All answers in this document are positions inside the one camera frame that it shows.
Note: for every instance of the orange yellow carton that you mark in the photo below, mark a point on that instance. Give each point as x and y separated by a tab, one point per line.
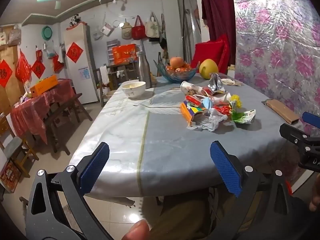
187	113

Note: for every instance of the red tote bag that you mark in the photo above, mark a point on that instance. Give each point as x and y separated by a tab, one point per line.
138	30

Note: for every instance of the chair with grey seat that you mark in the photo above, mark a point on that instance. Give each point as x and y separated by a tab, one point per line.
13	147

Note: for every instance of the wrapped orange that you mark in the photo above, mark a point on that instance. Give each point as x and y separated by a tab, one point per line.
186	66
179	70
170	68

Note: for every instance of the blue glass fruit bowl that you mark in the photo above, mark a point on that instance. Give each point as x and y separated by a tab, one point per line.
175	76

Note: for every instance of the floral plastic sheet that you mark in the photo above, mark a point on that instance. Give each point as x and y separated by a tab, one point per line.
275	42

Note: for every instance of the red diamond paper on refrigerator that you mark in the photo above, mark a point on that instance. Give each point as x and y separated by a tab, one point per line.
74	52

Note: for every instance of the white ceramic bowl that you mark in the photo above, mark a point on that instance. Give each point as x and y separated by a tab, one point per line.
133	89

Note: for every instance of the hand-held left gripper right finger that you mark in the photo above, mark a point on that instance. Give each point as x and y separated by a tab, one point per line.
225	167

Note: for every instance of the grey shelf rack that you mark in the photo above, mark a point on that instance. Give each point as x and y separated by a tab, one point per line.
110	48

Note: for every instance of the grey white tablecloth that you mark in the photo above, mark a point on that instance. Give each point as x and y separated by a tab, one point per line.
162	142

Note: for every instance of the red hanging envelope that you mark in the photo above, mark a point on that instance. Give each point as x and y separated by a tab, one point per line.
38	53

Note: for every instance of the person's right hand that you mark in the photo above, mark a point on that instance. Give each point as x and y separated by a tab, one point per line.
315	201

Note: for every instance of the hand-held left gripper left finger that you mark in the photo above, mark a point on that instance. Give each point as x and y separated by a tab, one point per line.
96	165

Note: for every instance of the clear hanging plastic bag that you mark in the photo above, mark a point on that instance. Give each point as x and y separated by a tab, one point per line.
50	52

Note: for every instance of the silver foil wrapper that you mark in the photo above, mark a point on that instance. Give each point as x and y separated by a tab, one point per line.
216	82

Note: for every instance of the red snack wrapper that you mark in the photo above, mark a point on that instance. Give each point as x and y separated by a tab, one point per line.
222	109

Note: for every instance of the clear bag on cabinet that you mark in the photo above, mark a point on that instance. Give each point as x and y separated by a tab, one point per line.
13	33

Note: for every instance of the yellow pomelo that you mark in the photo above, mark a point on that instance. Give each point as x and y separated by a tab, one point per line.
208	68

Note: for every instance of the white cloth on chair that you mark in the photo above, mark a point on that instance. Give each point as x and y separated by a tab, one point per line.
104	75

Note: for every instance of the small red packet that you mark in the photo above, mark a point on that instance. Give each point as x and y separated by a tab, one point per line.
193	100

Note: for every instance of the beige hanging bag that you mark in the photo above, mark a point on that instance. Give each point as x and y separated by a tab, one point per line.
126	30

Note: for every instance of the orange cardboard box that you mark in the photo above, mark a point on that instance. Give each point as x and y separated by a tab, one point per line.
43	86

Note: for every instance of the small red diamond paper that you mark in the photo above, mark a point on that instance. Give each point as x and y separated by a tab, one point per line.
38	68

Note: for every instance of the person's left hand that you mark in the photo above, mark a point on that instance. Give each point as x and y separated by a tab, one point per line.
136	230

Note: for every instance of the pink printed wrapper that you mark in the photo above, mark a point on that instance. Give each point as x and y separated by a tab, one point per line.
220	95

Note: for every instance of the red hanging ornament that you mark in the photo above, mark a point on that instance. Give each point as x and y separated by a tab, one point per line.
58	64

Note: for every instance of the white canvas tote bag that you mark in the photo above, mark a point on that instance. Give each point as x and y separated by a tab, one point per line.
153	30

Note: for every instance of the black white plush toy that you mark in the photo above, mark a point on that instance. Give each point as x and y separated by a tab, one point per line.
74	20

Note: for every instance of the red cushion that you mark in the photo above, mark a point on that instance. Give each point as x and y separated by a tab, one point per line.
212	53

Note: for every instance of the green plastic basin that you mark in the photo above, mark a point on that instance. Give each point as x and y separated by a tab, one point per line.
47	33

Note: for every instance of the red printed box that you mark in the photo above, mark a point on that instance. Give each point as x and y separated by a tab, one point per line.
10	176

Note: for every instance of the orange gift box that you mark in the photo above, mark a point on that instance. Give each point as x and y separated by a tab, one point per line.
124	53

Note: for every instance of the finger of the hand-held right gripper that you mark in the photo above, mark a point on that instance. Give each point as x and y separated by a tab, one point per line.
292	135
311	120

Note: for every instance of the dark red curtain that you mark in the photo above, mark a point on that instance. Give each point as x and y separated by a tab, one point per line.
217	10

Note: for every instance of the white printed paper cup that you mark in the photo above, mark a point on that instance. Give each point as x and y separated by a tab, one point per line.
191	88

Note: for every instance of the green white wrapper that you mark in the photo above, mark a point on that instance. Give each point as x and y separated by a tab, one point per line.
242	116

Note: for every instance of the brown wooden board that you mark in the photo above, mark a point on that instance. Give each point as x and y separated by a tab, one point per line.
13	87

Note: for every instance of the steel thermos bottle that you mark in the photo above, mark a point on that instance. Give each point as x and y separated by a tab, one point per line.
143	68

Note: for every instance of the hanging plastic packets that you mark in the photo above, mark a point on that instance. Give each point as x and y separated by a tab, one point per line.
107	29

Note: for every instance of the white refrigerator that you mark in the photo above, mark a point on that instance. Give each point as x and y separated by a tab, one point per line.
78	85

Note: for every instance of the red plastic bag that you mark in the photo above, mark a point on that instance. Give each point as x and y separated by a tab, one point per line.
23	67

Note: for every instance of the wooden bench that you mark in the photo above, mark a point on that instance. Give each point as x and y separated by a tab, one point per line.
65	110

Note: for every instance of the table with red plastic cover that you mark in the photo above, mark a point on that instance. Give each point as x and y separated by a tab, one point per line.
35	115

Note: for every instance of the large red diamond paper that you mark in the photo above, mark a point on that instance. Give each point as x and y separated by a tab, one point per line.
5	73

